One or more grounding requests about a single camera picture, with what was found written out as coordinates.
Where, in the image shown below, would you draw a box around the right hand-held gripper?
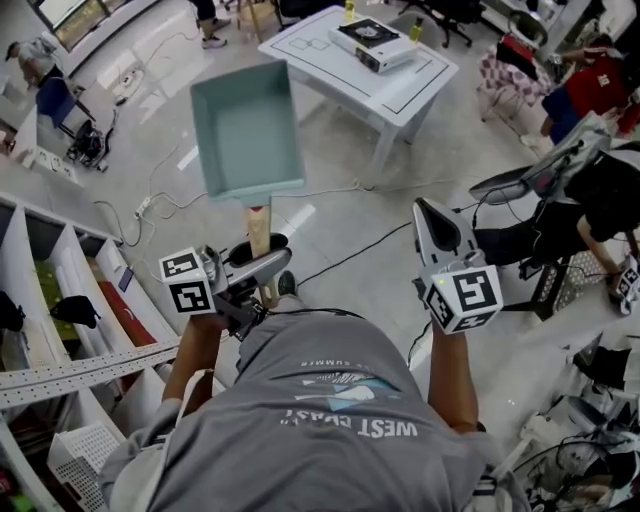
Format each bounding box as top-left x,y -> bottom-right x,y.
412,197 -> 505,335

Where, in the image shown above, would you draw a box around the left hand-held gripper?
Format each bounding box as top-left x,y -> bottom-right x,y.
158,232 -> 294,344

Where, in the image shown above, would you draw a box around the white device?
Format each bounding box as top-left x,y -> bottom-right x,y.
327,17 -> 418,75

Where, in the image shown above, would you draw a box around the person's right forearm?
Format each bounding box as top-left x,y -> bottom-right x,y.
427,324 -> 482,435

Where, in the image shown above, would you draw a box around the person's left forearm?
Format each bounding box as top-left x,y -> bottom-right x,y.
162,310 -> 237,402

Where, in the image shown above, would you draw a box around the person's grey trousers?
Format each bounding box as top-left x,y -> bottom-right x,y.
267,293 -> 314,317

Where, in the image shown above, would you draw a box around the black mesh metal stool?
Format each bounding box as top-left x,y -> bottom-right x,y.
519,248 -> 621,321

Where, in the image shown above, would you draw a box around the red flat board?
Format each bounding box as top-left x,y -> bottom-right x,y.
97,279 -> 160,350

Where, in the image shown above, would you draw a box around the pink checked cloth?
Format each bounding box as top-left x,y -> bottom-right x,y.
476,44 -> 552,124

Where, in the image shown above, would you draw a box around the white shelf unit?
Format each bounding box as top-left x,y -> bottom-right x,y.
0,192 -> 182,512

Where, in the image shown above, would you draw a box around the black cap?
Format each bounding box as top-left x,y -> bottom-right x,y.
49,294 -> 102,331

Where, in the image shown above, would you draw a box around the black floor device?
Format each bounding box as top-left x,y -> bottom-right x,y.
66,119 -> 114,172

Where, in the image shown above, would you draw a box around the red and black bag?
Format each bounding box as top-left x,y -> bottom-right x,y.
496,33 -> 540,81

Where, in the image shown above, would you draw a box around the person's grey T-shirt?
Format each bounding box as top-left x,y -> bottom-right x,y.
98,299 -> 534,512

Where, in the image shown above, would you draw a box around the white table with black lines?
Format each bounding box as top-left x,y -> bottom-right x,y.
257,4 -> 460,175

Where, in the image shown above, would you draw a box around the black office chair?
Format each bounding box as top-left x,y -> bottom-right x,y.
435,0 -> 484,50
398,0 -> 441,17

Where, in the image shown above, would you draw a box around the white low cabinet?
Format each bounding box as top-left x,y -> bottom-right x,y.
17,144 -> 85,189

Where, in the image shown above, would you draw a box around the grey round-back chair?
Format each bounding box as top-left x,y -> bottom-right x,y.
507,9 -> 551,49

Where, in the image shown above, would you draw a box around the wooden round table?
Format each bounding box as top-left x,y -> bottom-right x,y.
233,0 -> 267,45

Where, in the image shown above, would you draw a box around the blue chair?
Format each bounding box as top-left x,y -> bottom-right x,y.
35,76 -> 97,140

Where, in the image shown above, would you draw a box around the white perforated basket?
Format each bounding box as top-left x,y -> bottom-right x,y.
47,421 -> 127,512

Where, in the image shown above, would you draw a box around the large glass window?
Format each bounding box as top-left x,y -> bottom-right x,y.
37,0 -> 132,51

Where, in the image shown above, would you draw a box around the black floor cable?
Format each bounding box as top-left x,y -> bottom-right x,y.
293,221 -> 414,287

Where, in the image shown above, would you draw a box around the white bag strap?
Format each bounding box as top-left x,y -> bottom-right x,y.
169,367 -> 217,436

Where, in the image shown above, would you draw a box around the white perforated metal rail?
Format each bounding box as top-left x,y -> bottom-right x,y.
0,337 -> 182,410

